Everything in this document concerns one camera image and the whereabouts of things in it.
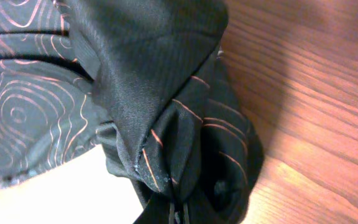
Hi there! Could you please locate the black orange-patterned jersey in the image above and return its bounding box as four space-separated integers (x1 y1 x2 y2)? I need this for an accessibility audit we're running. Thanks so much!
0 0 264 223

